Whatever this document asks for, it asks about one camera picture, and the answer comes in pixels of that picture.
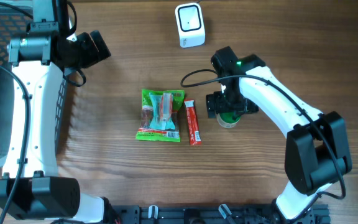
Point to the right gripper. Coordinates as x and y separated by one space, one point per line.
217 98

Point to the green lid spice jar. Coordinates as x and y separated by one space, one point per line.
227 120

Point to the red stick packet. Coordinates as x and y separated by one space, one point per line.
194 133

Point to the green snack bag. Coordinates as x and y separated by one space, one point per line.
159 115

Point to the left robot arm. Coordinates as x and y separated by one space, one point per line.
42 58

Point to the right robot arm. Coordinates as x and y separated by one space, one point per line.
317 151

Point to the white barcode scanner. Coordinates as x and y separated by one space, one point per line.
190 25

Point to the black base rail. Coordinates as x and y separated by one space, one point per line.
246 214

